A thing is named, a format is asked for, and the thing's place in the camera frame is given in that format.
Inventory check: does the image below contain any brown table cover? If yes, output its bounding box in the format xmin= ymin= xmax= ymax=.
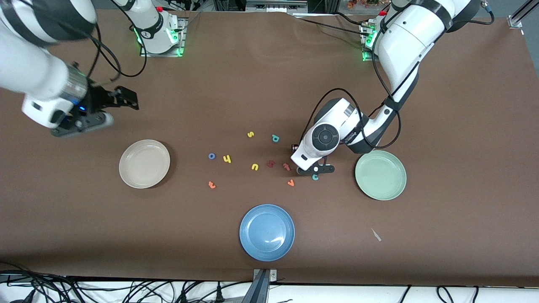
xmin=0 ymin=8 xmax=539 ymax=287

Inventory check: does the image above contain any beige brown plate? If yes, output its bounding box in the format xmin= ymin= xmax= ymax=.
xmin=119 ymin=139 xmax=171 ymax=189

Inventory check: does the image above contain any blue plate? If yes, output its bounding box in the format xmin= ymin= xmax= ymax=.
xmin=239 ymin=204 xmax=296 ymax=262

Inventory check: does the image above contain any green plate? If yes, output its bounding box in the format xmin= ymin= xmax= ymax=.
xmin=355 ymin=150 xmax=407 ymax=201

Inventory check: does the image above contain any gray equipment box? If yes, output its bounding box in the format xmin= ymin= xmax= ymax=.
xmin=246 ymin=0 xmax=308 ymax=13

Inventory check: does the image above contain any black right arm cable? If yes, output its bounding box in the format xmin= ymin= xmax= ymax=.
xmin=86 ymin=0 xmax=148 ymax=91

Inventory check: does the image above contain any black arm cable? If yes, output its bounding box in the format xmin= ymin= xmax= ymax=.
xmin=86 ymin=0 xmax=148 ymax=91
xmin=301 ymin=0 xmax=495 ymax=150

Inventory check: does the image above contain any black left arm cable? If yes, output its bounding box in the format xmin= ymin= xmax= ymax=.
xmin=301 ymin=0 xmax=495 ymax=150

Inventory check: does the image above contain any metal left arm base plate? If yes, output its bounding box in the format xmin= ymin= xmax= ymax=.
xmin=360 ymin=22 xmax=379 ymax=62

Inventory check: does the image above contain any gray camera mount bracket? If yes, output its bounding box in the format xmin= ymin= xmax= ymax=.
xmin=242 ymin=268 xmax=278 ymax=303

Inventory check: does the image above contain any aluminium frame profile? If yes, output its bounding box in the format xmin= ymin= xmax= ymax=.
xmin=507 ymin=0 xmax=534 ymax=29

